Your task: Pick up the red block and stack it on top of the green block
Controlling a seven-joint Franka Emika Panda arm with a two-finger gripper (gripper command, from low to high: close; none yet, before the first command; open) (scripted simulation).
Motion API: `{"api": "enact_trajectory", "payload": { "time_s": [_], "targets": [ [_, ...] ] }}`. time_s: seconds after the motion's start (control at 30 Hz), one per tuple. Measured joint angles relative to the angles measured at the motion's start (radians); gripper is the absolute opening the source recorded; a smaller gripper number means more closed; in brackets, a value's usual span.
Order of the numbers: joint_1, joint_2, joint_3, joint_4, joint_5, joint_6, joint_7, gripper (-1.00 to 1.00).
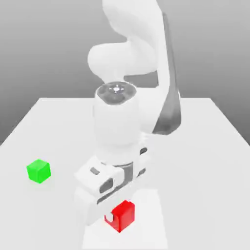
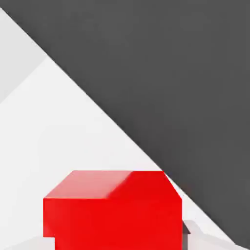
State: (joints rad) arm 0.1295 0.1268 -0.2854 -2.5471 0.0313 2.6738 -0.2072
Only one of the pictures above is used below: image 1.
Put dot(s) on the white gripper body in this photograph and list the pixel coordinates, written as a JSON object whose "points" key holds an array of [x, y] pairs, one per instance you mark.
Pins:
{"points": [[91, 211]]}

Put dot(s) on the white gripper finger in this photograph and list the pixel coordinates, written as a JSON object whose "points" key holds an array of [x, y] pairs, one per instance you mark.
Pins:
{"points": [[110, 217]]}

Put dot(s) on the small red cube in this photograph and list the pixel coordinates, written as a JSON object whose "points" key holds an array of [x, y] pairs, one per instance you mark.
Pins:
{"points": [[125, 214]]}

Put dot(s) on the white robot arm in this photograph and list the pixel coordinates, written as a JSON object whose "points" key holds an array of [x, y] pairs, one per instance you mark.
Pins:
{"points": [[117, 125]]}

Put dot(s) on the small green cube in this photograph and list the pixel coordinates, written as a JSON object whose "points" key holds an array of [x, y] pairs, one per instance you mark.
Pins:
{"points": [[38, 171]]}

